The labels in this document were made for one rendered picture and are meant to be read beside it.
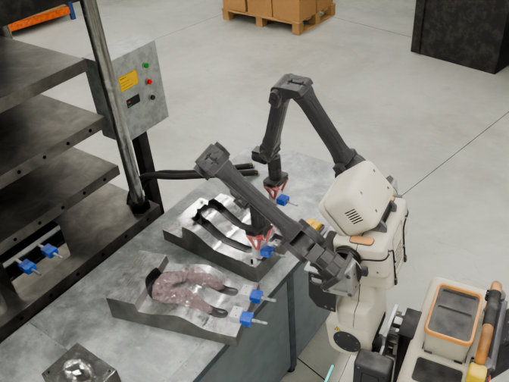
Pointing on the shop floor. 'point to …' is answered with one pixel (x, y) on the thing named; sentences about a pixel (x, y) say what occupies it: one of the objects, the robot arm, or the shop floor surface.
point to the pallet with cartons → (281, 12)
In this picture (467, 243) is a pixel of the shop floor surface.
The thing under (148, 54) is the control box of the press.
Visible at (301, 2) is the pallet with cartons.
